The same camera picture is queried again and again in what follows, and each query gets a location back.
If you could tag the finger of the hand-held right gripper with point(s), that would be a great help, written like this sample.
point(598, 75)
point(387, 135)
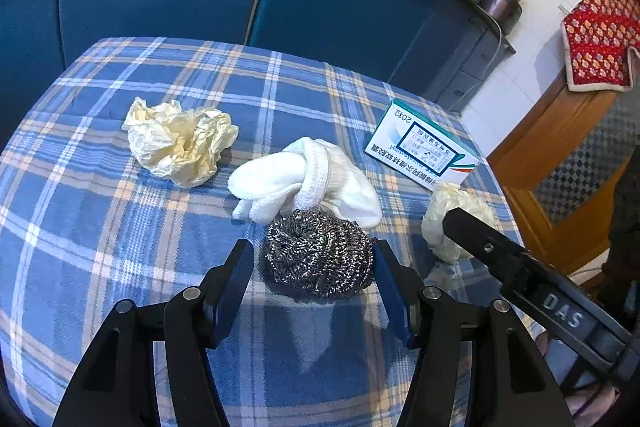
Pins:
point(480, 242)

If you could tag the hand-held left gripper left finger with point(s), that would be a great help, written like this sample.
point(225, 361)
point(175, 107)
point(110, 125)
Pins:
point(227, 302)

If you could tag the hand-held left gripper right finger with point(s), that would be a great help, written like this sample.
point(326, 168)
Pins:
point(395, 302)

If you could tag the translucent plastic bag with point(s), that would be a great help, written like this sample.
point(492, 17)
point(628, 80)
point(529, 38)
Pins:
point(440, 227)

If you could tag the steel wool scourer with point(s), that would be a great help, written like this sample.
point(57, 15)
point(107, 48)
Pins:
point(315, 257)

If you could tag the white box with green stripes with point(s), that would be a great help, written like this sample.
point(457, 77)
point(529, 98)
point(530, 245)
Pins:
point(425, 147)

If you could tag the white knotted glove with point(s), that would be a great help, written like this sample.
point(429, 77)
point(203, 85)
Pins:
point(345, 187)

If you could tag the cream paper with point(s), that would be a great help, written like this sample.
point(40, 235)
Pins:
point(175, 147)

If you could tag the blue plaid tablecloth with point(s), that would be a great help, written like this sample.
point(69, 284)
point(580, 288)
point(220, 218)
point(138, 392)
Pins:
point(125, 247)

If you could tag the wooden door with glass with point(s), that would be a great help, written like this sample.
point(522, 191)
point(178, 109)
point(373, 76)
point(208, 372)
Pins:
point(550, 142)

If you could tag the red floral quilted cloth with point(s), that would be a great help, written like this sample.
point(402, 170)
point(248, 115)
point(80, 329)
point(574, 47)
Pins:
point(600, 37)

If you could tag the dark rice cooker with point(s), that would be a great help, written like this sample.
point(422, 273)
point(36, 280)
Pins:
point(497, 4)

